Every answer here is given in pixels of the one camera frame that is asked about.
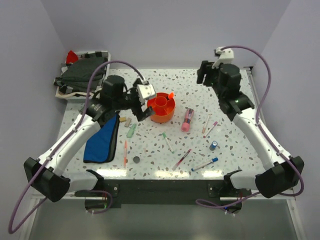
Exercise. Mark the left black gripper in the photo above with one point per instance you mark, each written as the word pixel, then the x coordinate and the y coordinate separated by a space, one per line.
pixel 140 115

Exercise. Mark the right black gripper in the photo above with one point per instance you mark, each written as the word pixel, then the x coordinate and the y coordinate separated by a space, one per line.
pixel 205 69

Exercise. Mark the orange black highlighter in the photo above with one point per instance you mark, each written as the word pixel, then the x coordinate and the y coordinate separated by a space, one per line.
pixel 170 96

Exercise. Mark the green capped white marker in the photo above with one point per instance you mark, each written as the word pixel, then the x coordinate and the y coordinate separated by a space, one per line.
pixel 168 142

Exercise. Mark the magenta capped white marker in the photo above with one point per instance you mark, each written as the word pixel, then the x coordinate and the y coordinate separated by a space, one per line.
pixel 210 129

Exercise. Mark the peach capped white marker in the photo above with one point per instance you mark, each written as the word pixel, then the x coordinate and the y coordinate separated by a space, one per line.
pixel 206 124

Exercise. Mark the blue capped white marker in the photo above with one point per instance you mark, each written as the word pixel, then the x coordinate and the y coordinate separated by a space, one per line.
pixel 213 160

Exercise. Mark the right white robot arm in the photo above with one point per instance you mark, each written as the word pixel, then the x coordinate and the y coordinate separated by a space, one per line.
pixel 281 170

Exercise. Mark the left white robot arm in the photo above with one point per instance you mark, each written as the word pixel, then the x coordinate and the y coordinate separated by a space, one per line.
pixel 46 173

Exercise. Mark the orange round desk organizer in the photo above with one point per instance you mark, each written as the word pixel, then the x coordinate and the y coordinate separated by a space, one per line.
pixel 163 109

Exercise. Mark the beige speckled eraser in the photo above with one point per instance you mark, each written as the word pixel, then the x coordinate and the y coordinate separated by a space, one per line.
pixel 128 122

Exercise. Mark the mint green highlighter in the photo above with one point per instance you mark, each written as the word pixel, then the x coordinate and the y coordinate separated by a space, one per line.
pixel 131 131

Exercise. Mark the orange pink pen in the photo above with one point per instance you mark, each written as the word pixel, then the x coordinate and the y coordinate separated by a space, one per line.
pixel 125 154

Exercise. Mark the grey round sharpener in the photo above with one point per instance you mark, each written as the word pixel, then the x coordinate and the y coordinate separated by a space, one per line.
pixel 136 159

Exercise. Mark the blue fabric pencil pouch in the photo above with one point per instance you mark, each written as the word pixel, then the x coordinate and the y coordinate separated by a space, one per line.
pixel 101 147

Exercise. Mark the blue round stamp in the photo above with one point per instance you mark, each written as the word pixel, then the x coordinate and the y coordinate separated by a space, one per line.
pixel 213 145

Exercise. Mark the white bin with dark cloth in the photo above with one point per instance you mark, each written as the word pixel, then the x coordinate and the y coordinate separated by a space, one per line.
pixel 72 84

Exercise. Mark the red clear pen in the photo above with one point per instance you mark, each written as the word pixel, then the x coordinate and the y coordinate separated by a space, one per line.
pixel 182 158

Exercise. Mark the red cloth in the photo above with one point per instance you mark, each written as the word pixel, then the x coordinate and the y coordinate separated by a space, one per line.
pixel 71 57

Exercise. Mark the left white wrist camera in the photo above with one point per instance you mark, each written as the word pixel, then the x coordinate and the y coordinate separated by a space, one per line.
pixel 145 92

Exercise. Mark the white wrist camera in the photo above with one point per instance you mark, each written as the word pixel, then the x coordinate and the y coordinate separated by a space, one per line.
pixel 224 56
pixel 145 92

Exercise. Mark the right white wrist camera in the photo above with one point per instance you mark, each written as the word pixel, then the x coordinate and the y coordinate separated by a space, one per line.
pixel 224 56

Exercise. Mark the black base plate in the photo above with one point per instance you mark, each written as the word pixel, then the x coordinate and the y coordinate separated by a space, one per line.
pixel 159 192

